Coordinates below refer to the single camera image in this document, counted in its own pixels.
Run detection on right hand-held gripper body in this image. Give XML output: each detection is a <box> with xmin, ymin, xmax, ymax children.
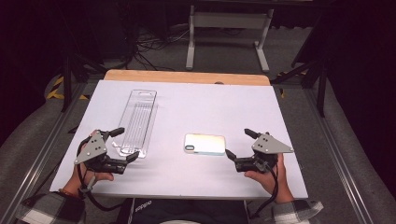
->
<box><xmin>234</xmin><ymin>133</ymin><xmax>294</xmax><ymax>174</ymax></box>

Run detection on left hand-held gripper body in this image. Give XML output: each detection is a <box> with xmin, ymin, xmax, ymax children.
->
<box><xmin>74</xmin><ymin>130</ymin><xmax>129</xmax><ymax>175</ymax></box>

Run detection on clear plastic box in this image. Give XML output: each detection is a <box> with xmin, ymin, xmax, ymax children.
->
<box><xmin>112</xmin><ymin>89</ymin><xmax>159</xmax><ymax>159</ymax></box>

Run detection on person's right hand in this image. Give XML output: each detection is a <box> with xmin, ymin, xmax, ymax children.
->
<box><xmin>245</xmin><ymin>153</ymin><xmax>295</xmax><ymax>204</ymax></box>

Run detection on person's left hand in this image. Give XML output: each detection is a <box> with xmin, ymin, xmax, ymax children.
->
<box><xmin>64</xmin><ymin>166</ymin><xmax>115</xmax><ymax>199</ymax></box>

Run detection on yellow black floor tape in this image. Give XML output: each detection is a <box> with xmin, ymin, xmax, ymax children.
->
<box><xmin>46</xmin><ymin>76</ymin><xmax>91</xmax><ymax>101</ymax></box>

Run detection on black tripod stand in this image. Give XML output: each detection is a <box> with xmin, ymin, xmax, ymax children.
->
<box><xmin>60</xmin><ymin>50</ymin><xmax>108</xmax><ymax>114</ymax></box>
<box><xmin>270</xmin><ymin>54</ymin><xmax>329</xmax><ymax>119</ymax></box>

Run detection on person's black clothing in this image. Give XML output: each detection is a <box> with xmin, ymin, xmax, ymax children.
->
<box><xmin>116</xmin><ymin>197</ymin><xmax>250</xmax><ymax>224</ymax></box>

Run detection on white metal stand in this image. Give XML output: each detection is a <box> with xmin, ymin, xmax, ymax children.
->
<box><xmin>185</xmin><ymin>4</ymin><xmax>276</xmax><ymax>74</ymax></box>

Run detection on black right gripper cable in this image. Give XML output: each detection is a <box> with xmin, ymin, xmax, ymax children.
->
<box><xmin>248</xmin><ymin>164</ymin><xmax>280</xmax><ymax>219</ymax></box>

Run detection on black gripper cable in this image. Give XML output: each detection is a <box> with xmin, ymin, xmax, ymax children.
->
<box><xmin>76</xmin><ymin>138</ymin><xmax>125</xmax><ymax>213</ymax></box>
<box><xmin>248</xmin><ymin>164</ymin><xmax>280</xmax><ymax>219</ymax></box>

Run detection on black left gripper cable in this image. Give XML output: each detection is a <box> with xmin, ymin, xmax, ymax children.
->
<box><xmin>76</xmin><ymin>138</ymin><xmax>125</xmax><ymax>213</ymax></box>

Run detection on grey metal floor rail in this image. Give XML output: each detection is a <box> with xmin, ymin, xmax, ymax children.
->
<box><xmin>0</xmin><ymin>82</ymin><xmax>92</xmax><ymax>220</ymax></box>
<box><xmin>304</xmin><ymin>87</ymin><xmax>376</xmax><ymax>224</ymax></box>

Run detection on black floor cables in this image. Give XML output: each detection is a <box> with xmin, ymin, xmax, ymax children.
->
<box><xmin>122</xmin><ymin>26</ymin><xmax>190</xmax><ymax>73</ymax></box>

